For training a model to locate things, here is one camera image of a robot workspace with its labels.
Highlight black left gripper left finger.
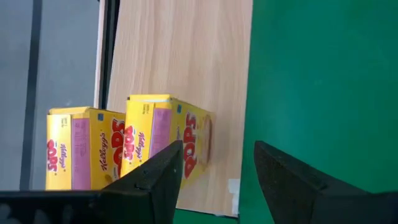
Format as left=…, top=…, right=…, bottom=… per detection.
left=0, top=139, right=184, bottom=224

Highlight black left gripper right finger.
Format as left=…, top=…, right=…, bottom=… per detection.
left=253, top=139, right=398, bottom=224

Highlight yellow Corn Pops cereal box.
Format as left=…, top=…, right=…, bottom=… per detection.
left=45, top=106, right=127, bottom=191
left=119, top=94, right=215, bottom=190

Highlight green table mat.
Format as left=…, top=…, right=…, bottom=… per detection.
left=174, top=0, right=398, bottom=224

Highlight wooden shelf black metal frame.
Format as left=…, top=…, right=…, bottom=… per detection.
left=105, top=0, right=254, bottom=218

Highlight black metal table frame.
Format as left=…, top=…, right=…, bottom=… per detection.
left=99, top=0, right=121, bottom=110

